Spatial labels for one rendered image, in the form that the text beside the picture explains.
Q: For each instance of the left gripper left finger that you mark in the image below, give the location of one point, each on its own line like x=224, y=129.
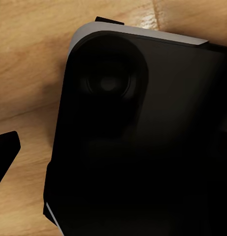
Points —
x=9, y=148

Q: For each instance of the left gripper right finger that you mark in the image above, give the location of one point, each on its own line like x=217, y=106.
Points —
x=221, y=145

